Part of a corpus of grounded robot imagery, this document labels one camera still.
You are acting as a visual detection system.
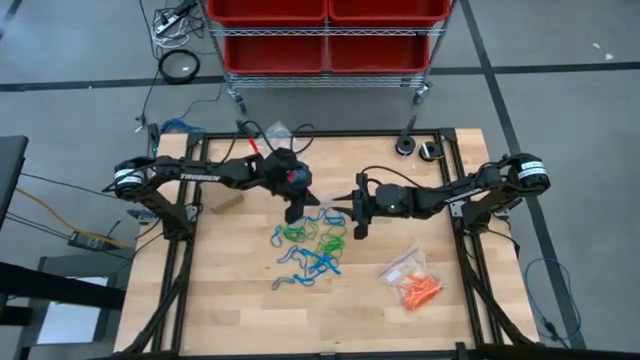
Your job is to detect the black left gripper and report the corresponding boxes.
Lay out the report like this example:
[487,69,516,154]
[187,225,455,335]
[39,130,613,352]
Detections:
[259,147,322,225]

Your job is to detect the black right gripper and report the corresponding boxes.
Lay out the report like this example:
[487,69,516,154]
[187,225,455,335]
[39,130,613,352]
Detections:
[331,182,419,241]

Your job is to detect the blue rubber band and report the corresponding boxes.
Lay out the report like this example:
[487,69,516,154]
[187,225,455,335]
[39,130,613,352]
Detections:
[270,223,289,250]
[271,274,317,292]
[288,247,343,282]
[318,206,348,227]

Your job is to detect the clear plastic zip bag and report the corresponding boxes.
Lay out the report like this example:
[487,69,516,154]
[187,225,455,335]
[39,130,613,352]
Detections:
[257,121,305,154]
[378,243,447,312]

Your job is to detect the orange rubber band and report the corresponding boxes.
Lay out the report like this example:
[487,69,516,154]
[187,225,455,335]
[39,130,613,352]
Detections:
[399,273,445,311]
[402,282,431,311]
[407,273,445,301]

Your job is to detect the green rubber band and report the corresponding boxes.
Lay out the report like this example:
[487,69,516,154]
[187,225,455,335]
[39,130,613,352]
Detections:
[314,227,348,257]
[277,221,320,245]

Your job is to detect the small cardboard box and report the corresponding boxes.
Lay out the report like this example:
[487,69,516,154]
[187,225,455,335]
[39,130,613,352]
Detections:
[209,192,245,215]

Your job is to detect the black spool white core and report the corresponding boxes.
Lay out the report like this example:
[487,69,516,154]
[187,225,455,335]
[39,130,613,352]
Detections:
[394,135,417,157]

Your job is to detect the red plastic bin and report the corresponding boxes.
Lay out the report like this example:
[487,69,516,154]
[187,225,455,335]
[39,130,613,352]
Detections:
[327,35,432,74]
[207,0,330,28]
[223,35,328,75]
[328,0,454,28]

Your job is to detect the black power brick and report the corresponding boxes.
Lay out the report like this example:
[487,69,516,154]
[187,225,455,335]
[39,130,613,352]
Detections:
[68,230,117,252]

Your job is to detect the white power strip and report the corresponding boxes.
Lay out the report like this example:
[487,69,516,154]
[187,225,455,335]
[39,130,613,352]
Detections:
[154,13,182,35]

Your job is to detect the black furniture beam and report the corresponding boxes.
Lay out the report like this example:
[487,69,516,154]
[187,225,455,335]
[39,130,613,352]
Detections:
[0,259,127,326]

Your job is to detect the black desk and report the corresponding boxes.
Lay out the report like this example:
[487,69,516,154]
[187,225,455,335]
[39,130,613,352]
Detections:
[0,134,30,232]

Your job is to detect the grey metal stand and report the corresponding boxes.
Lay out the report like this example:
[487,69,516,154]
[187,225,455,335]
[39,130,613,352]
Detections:
[13,252,137,360]

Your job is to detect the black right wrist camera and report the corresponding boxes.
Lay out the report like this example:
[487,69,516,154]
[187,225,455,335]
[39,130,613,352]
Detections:
[353,172,372,201]

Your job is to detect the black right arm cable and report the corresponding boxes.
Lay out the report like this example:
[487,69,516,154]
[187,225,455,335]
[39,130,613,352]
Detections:
[359,164,426,189]

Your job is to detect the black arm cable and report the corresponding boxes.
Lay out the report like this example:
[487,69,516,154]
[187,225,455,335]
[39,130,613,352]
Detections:
[219,119,316,166]
[359,164,426,189]

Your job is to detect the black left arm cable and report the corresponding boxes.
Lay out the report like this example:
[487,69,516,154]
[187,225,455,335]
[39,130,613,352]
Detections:
[219,119,316,166]

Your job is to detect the black spool yellow wire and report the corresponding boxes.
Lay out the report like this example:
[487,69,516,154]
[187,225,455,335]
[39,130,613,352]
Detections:
[418,141,445,162]

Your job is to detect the chrome wire shelf cart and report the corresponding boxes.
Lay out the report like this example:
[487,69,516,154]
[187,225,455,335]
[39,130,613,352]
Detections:
[199,0,457,114]

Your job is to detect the blue cable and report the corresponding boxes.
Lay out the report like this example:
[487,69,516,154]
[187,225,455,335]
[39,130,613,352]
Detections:
[159,118,194,135]
[523,257,584,347]

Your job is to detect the thin black floor cable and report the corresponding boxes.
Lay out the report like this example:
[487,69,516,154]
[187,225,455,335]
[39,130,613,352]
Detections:
[133,0,166,132]

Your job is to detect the white cable bundle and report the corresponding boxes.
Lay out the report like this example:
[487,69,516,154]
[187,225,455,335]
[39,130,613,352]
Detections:
[152,9,201,50]

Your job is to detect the yellow cable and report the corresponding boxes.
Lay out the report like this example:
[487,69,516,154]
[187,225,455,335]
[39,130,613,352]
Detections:
[14,185,130,250]

